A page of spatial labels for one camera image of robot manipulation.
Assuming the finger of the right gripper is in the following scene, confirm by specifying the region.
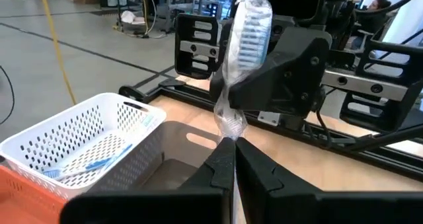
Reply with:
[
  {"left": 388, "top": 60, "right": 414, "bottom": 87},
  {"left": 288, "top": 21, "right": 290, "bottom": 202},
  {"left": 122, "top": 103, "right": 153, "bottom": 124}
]
[
  {"left": 210, "top": 19, "right": 233, "bottom": 102},
  {"left": 227, "top": 27, "right": 333, "bottom": 118}
]

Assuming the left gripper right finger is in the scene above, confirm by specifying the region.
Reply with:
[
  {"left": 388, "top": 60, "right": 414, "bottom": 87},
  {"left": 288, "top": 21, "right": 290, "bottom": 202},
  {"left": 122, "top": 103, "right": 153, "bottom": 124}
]
[{"left": 235, "top": 137, "right": 423, "bottom": 224}]

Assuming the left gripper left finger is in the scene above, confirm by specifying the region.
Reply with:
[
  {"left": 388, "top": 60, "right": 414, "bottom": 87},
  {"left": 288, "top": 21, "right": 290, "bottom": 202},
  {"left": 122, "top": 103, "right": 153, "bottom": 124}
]
[{"left": 60, "top": 137, "right": 236, "bottom": 224}]

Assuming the blue toothbrush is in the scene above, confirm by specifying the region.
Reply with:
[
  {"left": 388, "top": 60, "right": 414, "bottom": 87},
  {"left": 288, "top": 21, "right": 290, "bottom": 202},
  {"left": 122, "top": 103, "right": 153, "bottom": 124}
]
[
  {"left": 41, "top": 143, "right": 134, "bottom": 181},
  {"left": 213, "top": 0, "right": 274, "bottom": 142}
]

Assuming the grey plastic basket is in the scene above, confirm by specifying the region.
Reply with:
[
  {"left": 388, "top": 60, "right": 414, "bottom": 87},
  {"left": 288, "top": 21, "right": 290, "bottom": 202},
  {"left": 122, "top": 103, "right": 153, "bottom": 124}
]
[{"left": 89, "top": 120, "right": 239, "bottom": 198}]

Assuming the person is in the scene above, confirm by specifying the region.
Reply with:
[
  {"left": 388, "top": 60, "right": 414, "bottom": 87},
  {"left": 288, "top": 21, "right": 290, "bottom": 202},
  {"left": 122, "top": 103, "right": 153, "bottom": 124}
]
[{"left": 350, "top": 0, "right": 394, "bottom": 52}]

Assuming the white bag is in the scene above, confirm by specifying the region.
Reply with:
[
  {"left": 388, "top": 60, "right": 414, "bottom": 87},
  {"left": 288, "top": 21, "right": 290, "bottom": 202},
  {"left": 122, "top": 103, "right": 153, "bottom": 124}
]
[{"left": 120, "top": 10, "right": 146, "bottom": 26}]

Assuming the white plastic basket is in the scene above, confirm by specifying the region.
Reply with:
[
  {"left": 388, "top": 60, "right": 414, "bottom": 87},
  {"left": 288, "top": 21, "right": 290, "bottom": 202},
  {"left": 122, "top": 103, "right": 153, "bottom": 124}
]
[{"left": 0, "top": 92, "right": 168, "bottom": 200}]

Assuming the orange plastic basket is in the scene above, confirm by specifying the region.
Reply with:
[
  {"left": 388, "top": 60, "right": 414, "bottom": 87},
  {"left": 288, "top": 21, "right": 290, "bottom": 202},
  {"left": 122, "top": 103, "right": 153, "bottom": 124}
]
[{"left": 0, "top": 164, "right": 67, "bottom": 224}]

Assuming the black metal table frame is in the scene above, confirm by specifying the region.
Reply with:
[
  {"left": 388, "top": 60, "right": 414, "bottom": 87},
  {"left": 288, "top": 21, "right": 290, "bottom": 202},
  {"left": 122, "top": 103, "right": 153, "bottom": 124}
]
[{"left": 118, "top": 77, "right": 423, "bottom": 182}]

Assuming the yellow hanging cable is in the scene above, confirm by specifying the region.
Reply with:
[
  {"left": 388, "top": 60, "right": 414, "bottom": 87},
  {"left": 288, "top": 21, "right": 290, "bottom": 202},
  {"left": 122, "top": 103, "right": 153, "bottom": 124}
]
[{"left": 36, "top": 0, "right": 77, "bottom": 106}]

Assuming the thin black floor cable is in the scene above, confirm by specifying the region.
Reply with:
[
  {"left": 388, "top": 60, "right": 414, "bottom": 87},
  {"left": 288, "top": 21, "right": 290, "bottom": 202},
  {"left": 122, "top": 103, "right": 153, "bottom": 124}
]
[{"left": 0, "top": 65, "right": 16, "bottom": 126}]

